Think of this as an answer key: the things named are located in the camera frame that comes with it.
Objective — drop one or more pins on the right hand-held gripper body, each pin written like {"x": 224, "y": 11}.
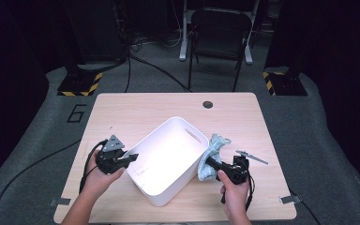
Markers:
{"x": 239, "y": 172}

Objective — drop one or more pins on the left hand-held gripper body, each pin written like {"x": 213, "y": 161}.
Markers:
{"x": 107, "y": 162}

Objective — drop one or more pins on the light blue towel cloth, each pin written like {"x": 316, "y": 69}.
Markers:
{"x": 217, "y": 145}

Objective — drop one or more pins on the white plastic storage bin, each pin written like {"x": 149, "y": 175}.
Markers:
{"x": 168, "y": 156}

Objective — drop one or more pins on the person's left hand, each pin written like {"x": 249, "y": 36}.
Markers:
{"x": 98, "y": 181}

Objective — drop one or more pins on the person's right hand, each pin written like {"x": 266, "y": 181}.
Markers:
{"x": 236, "y": 197}

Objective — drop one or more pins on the grey tape strip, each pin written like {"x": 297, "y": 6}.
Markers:
{"x": 60, "y": 201}
{"x": 290, "y": 199}

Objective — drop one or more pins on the round dark table grommet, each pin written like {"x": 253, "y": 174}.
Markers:
{"x": 207, "y": 104}

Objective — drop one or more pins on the black yellow striped stand base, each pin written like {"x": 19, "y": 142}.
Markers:
{"x": 78, "y": 82}
{"x": 286, "y": 84}

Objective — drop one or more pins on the white desk leg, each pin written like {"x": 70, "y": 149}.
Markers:
{"x": 183, "y": 47}
{"x": 248, "y": 57}

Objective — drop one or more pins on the dark curtain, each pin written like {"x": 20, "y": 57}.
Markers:
{"x": 12, "y": 93}
{"x": 340, "y": 93}

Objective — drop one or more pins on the dark equipment cabinet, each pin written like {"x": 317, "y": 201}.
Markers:
{"x": 97, "y": 31}

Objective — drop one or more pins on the black folding chair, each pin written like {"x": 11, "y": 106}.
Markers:
{"x": 220, "y": 22}

